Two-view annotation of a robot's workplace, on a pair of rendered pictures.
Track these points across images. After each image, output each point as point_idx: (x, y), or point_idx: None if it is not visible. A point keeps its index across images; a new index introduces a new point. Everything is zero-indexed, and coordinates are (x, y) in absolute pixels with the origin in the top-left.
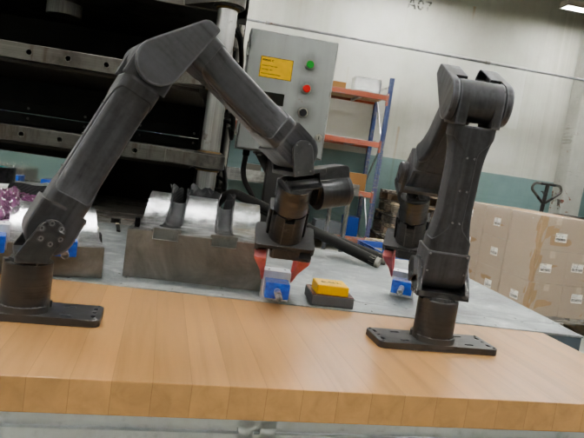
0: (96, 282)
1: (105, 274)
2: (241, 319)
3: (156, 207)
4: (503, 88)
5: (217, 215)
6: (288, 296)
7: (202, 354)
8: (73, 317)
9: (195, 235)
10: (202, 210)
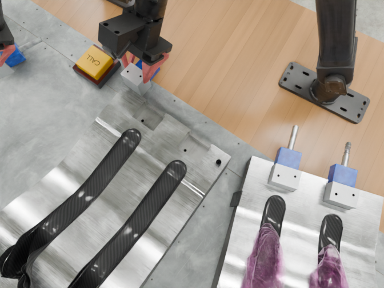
0: (255, 151)
1: (238, 174)
2: (197, 54)
3: (135, 269)
4: None
5: (74, 217)
6: (121, 86)
7: (254, 18)
8: (302, 68)
9: (174, 126)
10: (84, 236)
